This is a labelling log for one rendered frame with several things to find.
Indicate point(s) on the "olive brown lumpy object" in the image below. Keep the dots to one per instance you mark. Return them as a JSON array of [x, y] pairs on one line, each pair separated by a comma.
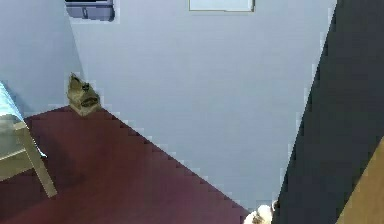
[[81, 96]]

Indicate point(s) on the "dark grey door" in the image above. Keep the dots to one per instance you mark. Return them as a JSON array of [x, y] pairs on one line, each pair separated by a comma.
[[336, 133]]

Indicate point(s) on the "white and brown round object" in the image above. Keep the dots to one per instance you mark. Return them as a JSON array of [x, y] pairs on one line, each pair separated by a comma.
[[261, 215]]

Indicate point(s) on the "beige wooden bed with blue cover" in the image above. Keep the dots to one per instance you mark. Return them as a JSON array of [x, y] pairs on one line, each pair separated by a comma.
[[17, 146]]

